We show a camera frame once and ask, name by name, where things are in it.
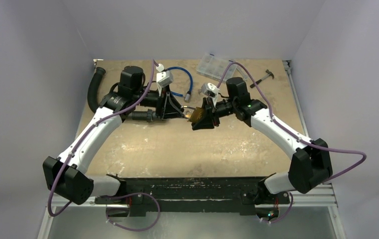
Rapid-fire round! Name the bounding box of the black corrugated drain hose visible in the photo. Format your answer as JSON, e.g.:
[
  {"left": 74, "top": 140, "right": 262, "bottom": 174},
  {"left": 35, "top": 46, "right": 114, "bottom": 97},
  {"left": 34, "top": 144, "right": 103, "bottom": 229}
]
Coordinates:
[{"left": 87, "top": 67, "right": 157, "bottom": 123}]

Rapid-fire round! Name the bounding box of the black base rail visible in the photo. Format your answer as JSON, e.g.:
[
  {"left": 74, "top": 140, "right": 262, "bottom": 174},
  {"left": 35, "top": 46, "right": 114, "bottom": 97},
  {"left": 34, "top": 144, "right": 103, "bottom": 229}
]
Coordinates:
[{"left": 95, "top": 176, "right": 290, "bottom": 217}]

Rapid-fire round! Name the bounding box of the small black-handled hammer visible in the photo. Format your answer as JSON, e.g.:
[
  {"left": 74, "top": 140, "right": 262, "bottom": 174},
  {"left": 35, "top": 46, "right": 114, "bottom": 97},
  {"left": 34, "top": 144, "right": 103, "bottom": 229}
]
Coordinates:
[{"left": 250, "top": 69, "right": 274, "bottom": 89}]

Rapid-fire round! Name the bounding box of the large brass padlock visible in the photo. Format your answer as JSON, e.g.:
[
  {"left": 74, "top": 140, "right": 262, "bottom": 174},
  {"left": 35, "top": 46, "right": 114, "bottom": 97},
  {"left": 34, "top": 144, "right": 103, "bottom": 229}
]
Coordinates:
[{"left": 182, "top": 106, "right": 205, "bottom": 123}]

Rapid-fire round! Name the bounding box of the purple cable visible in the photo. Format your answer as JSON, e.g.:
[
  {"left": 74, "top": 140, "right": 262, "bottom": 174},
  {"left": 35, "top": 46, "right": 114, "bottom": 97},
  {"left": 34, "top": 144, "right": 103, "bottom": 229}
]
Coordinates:
[
  {"left": 47, "top": 59, "right": 163, "bottom": 232},
  {"left": 215, "top": 61, "right": 368, "bottom": 225}
]

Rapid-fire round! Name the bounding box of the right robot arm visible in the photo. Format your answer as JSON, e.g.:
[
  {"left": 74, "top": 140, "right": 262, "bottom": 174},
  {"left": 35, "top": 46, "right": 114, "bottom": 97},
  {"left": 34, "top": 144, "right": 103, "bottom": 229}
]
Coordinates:
[{"left": 190, "top": 77, "right": 333, "bottom": 203}]

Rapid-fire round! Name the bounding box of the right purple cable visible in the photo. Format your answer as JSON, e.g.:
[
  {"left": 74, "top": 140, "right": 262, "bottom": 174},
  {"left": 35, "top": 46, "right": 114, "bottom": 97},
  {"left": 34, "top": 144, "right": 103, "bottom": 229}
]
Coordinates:
[{"left": 215, "top": 61, "right": 368, "bottom": 225}]

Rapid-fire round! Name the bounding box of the aluminium frame rail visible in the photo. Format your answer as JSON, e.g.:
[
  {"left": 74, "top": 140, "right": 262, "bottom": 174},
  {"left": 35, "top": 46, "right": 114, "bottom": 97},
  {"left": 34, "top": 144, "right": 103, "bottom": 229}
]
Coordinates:
[{"left": 37, "top": 185, "right": 346, "bottom": 239}]

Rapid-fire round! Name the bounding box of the clear plastic organizer box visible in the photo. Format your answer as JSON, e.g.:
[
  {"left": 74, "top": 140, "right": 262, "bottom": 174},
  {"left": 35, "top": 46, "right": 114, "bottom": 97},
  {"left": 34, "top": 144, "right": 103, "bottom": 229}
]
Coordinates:
[{"left": 196, "top": 54, "right": 249, "bottom": 82}]

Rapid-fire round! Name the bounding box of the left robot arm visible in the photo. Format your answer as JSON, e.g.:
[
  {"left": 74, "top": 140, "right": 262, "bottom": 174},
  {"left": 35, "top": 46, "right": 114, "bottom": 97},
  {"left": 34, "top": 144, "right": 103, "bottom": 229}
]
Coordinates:
[{"left": 42, "top": 62, "right": 185, "bottom": 209}]

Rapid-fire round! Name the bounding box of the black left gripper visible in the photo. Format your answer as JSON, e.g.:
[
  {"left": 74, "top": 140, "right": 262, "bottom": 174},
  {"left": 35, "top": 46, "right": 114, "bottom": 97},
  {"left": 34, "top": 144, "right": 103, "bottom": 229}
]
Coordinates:
[{"left": 133, "top": 84, "right": 185, "bottom": 119}]

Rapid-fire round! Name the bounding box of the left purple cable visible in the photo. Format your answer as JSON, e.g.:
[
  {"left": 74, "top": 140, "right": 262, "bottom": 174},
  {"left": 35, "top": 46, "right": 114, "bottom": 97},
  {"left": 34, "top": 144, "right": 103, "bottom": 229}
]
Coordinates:
[{"left": 47, "top": 59, "right": 163, "bottom": 232}]

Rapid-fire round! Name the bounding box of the blue cable lock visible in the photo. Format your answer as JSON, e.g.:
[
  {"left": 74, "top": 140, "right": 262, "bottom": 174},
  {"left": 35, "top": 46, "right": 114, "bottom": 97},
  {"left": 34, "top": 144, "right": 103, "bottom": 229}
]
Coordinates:
[{"left": 164, "top": 66, "right": 195, "bottom": 101}]

